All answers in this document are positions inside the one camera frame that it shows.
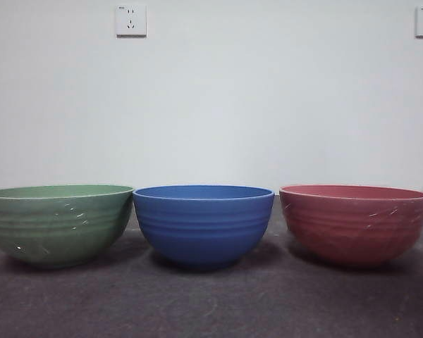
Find red ribbed bowl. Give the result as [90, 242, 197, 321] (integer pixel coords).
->
[278, 183, 423, 270]

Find green ribbed bowl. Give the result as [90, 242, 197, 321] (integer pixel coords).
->
[0, 184, 135, 270]

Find blue ribbed bowl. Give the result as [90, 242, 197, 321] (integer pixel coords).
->
[132, 185, 276, 273]

